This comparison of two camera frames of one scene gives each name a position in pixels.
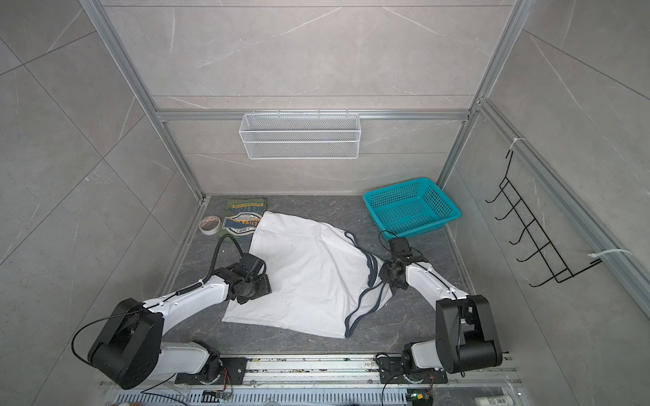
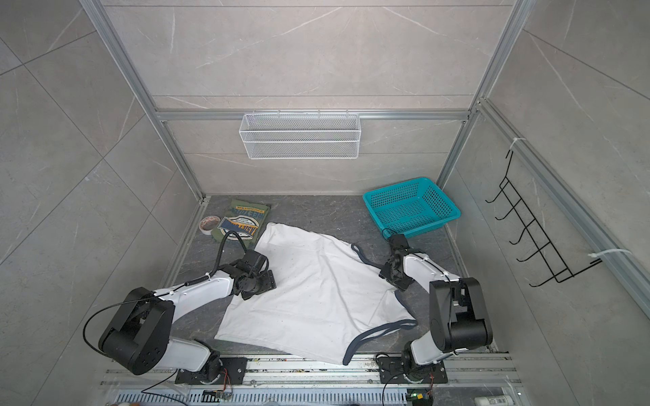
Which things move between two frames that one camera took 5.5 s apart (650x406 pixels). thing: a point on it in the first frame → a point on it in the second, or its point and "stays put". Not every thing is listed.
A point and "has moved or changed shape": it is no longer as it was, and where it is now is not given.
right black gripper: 384,274 stays put
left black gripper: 266,288 stays put
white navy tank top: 322,281 has moved or changed shape
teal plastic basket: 410,209 stays put
